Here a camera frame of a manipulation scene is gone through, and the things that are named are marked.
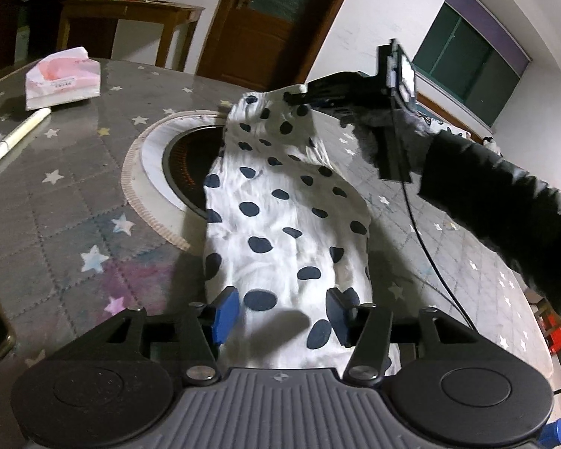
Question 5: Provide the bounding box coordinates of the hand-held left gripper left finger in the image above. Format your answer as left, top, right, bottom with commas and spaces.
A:
75, 286, 240, 384

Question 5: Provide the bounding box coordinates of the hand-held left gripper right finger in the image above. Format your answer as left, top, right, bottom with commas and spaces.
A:
326, 287, 484, 384

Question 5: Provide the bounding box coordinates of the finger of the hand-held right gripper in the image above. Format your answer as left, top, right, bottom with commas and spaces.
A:
283, 77, 344, 107

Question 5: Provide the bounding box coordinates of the white navy polka dot garment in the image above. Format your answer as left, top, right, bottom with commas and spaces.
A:
202, 83, 403, 377

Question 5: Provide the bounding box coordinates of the person's right forearm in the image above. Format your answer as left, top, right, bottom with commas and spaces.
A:
418, 130, 561, 330

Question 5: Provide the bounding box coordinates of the person's right hand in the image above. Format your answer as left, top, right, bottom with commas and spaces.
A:
340, 105, 438, 181

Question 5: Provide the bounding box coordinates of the green framed window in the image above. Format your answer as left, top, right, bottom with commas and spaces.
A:
411, 2, 519, 129

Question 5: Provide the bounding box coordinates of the butterfly print pillow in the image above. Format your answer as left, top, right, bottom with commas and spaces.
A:
414, 107, 473, 141

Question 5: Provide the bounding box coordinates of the brown wooden door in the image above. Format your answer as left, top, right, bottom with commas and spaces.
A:
195, 0, 361, 94

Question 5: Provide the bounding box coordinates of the purple window blind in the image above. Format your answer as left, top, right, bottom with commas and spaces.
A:
444, 0, 533, 78

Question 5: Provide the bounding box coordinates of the round black built-in cooker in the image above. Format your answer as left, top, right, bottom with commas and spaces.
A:
161, 124, 227, 220

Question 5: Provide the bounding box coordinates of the round built-in table stove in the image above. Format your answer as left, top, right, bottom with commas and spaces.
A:
120, 110, 232, 251

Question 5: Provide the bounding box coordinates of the wooden side table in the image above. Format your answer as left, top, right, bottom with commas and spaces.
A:
56, 0, 206, 73

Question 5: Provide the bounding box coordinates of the pink white tissue pack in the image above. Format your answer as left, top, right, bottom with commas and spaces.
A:
25, 47, 101, 110

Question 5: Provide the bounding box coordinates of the white marker pen red cap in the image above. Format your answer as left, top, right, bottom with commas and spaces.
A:
0, 107, 52, 169

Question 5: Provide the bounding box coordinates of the dark wooden shelf cabinet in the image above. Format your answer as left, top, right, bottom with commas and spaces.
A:
0, 0, 136, 71

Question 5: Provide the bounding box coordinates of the black cable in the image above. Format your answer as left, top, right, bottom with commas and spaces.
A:
392, 103, 478, 335

